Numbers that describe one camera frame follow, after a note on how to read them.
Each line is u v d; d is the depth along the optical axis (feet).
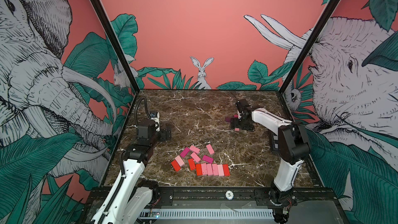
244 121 2.57
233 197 2.45
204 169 2.68
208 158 2.83
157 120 2.25
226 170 2.69
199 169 2.68
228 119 3.45
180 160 2.80
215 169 2.68
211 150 2.95
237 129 3.20
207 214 2.30
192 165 2.75
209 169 2.69
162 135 2.27
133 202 1.77
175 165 2.75
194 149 2.96
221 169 2.68
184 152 2.89
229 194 2.45
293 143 1.66
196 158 2.82
